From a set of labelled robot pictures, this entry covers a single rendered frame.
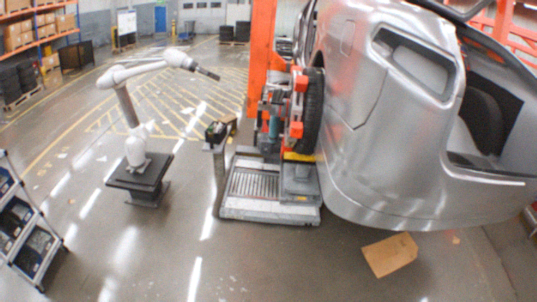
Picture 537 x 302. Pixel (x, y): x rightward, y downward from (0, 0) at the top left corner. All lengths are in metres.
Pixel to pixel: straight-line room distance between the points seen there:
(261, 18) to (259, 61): 0.38
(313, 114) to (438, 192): 0.86
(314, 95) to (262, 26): 0.85
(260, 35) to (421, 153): 1.60
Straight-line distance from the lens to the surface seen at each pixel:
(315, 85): 1.43
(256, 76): 2.06
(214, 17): 14.88
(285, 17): 14.45
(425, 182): 0.81
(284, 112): 1.63
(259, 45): 2.00
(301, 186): 1.93
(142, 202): 2.18
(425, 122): 0.70
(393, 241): 2.16
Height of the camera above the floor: 1.52
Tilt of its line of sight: 35 degrees down
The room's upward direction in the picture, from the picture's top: 6 degrees clockwise
